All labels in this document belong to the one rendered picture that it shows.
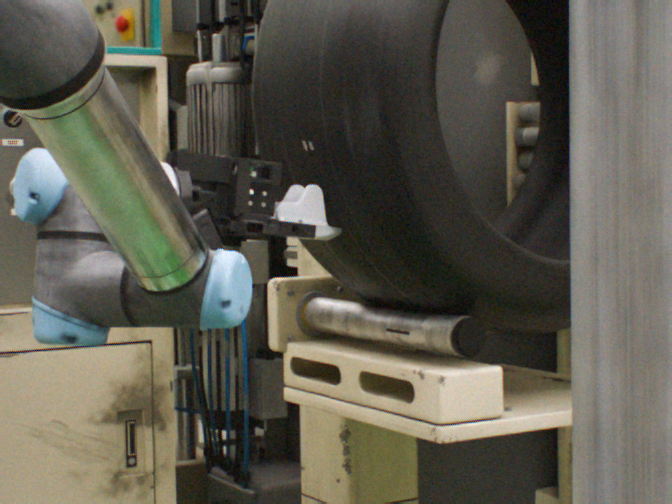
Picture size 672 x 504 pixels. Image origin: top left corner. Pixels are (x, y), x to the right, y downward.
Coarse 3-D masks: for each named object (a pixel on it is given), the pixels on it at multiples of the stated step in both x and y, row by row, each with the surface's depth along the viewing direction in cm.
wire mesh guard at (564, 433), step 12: (564, 336) 200; (564, 348) 200; (564, 360) 201; (564, 372) 201; (564, 432) 201; (564, 444) 201; (564, 456) 201; (564, 468) 202; (564, 480) 202; (564, 492) 202
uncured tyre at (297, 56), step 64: (320, 0) 143; (384, 0) 136; (448, 0) 138; (512, 0) 179; (256, 64) 154; (320, 64) 140; (384, 64) 136; (256, 128) 155; (320, 128) 141; (384, 128) 136; (384, 192) 138; (448, 192) 139; (320, 256) 157; (384, 256) 143; (448, 256) 141; (512, 256) 144; (512, 320) 149
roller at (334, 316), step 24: (312, 312) 170; (336, 312) 165; (360, 312) 160; (384, 312) 156; (408, 312) 152; (432, 312) 150; (360, 336) 161; (384, 336) 155; (408, 336) 151; (432, 336) 146; (456, 336) 143; (480, 336) 144
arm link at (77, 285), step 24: (48, 240) 127; (72, 240) 126; (96, 240) 127; (48, 264) 126; (72, 264) 126; (96, 264) 125; (120, 264) 125; (48, 288) 126; (72, 288) 125; (96, 288) 124; (120, 288) 124; (48, 312) 126; (72, 312) 125; (96, 312) 125; (120, 312) 124; (48, 336) 126; (72, 336) 125; (96, 336) 127
